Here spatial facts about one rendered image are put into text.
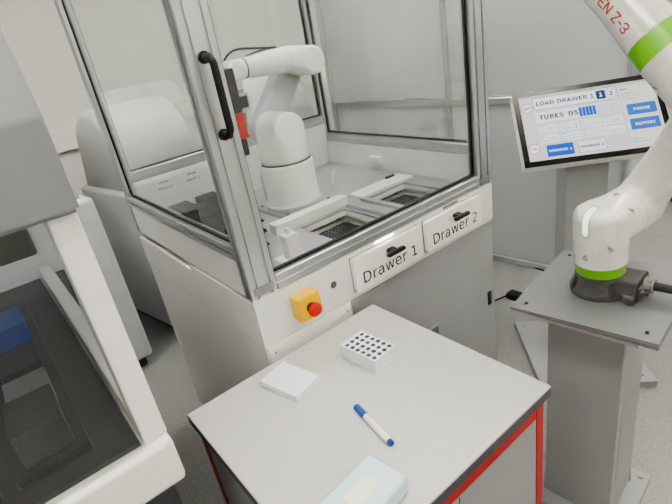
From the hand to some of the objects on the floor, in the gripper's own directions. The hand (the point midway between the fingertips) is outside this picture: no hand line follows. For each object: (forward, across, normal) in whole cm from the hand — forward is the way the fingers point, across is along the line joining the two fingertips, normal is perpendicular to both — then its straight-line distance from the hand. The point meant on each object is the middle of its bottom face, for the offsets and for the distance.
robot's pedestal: (-66, +93, +134) cm, 176 cm away
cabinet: (+27, +134, +122) cm, 183 cm away
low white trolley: (-57, +156, +96) cm, 192 cm away
